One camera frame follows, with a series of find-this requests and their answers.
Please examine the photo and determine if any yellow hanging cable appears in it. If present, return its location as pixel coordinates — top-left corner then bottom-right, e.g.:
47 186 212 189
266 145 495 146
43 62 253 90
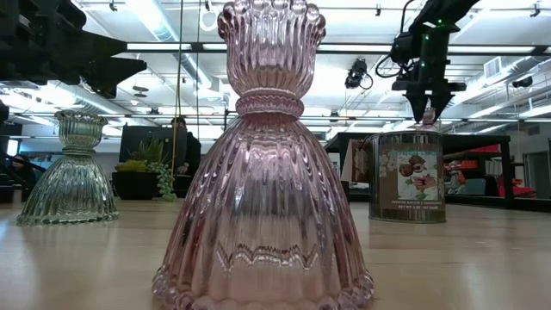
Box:
170 0 185 176

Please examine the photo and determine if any brown floral printed card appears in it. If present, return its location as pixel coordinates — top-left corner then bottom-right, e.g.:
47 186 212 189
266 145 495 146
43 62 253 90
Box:
340 139 373 185

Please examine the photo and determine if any clear glass jar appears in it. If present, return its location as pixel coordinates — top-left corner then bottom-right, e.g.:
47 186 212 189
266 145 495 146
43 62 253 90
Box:
368 130 448 224

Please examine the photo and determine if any green leafy sprig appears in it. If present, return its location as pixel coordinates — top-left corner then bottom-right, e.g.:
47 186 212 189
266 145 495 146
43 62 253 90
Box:
111 137 178 202

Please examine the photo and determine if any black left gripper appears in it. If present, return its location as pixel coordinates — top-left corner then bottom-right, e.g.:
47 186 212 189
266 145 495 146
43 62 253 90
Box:
0 0 148 100

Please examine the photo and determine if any black monitor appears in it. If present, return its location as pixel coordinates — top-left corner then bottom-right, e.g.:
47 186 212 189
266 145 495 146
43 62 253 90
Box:
119 124 189 174

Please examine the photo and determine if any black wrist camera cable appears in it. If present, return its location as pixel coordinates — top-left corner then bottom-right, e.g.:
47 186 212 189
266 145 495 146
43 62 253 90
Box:
375 53 405 80

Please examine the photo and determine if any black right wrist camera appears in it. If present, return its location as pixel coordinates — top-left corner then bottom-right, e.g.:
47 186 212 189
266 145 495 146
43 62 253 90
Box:
389 32 427 65

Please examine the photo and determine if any red plastic crate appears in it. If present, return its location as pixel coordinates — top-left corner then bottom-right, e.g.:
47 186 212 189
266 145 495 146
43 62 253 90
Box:
498 177 537 198

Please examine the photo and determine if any person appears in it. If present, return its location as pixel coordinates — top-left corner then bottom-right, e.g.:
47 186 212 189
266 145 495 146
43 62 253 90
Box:
170 116 202 195
6 153 38 203

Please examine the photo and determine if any clear ribbed glass vase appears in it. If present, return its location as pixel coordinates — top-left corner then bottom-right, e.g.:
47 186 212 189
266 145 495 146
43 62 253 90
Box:
15 109 121 226

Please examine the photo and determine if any black overhead camera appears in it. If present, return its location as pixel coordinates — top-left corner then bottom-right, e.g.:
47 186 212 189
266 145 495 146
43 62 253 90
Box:
344 58 375 91

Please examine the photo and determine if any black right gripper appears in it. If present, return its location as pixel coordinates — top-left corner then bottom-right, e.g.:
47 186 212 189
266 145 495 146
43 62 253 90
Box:
390 23 468 125

